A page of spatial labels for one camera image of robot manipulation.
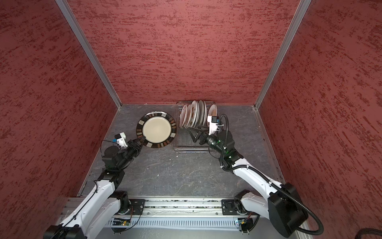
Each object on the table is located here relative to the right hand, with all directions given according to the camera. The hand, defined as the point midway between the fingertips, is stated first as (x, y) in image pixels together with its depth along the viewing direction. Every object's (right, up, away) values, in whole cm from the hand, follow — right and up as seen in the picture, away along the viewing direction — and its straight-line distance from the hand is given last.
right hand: (191, 131), depth 74 cm
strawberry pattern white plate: (+1, +10, +29) cm, 30 cm away
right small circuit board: (+25, -45, -2) cm, 52 cm away
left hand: (-25, -5, +5) cm, 26 cm away
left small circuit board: (-37, -46, -1) cm, 59 cm away
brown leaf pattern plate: (+14, +12, +30) cm, 35 cm away
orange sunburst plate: (-7, +8, +33) cm, 35 cm away
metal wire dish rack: (-7, -10, +25) cm, 28 cm away
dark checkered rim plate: (-19, +1, +8) cm, 21 cm away
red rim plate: (-3, +10, +24) cm, 26 cm away
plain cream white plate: (+6, +9, +18) cm, 21 cm away
